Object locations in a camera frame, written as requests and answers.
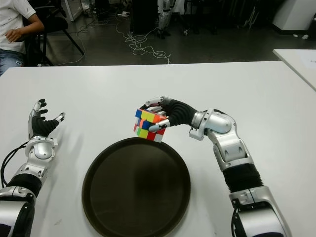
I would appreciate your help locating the black cabinet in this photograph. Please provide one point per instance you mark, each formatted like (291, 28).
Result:
(144, 17)

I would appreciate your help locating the black office chair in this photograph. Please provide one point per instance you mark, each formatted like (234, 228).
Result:
(54, 22)

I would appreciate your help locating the white side table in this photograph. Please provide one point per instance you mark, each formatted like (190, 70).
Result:
(298, 61)

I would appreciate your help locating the large white cabinet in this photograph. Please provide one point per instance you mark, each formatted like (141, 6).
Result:
(293, 17)

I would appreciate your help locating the white power strip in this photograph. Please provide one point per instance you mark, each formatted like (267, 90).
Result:
(123, 14)

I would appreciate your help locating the grey metal folding stand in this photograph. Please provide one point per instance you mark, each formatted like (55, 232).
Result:
(251, 17)

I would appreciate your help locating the small white cabinet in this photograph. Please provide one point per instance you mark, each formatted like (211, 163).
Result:
(72, 10)

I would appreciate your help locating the seated person in white shirt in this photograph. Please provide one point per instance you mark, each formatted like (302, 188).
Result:
(10, 22)

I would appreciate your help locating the dark round plate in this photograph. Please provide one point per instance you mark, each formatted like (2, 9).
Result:
(135, 190)

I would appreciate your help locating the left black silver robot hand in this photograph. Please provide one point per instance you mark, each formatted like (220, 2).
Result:
(42, 124)

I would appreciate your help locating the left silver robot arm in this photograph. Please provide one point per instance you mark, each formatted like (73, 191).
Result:
(22, 192)

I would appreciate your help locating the multicoloured Rubik's cube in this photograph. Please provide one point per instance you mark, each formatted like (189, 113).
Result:
(145, 126)

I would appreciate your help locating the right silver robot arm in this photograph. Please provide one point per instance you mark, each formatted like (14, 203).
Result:
(237, 153)

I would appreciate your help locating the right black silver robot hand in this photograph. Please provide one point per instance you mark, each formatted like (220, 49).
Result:
(180, 113)

